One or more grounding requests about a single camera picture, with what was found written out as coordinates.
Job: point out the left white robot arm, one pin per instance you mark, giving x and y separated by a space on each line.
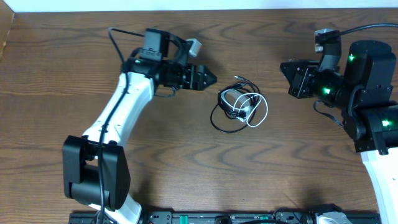
95 169

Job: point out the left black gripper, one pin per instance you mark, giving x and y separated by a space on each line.
193 77

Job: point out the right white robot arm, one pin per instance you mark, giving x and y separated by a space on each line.
363 94

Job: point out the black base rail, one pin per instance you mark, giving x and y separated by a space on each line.
329 213

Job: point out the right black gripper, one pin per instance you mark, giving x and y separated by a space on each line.
299 86

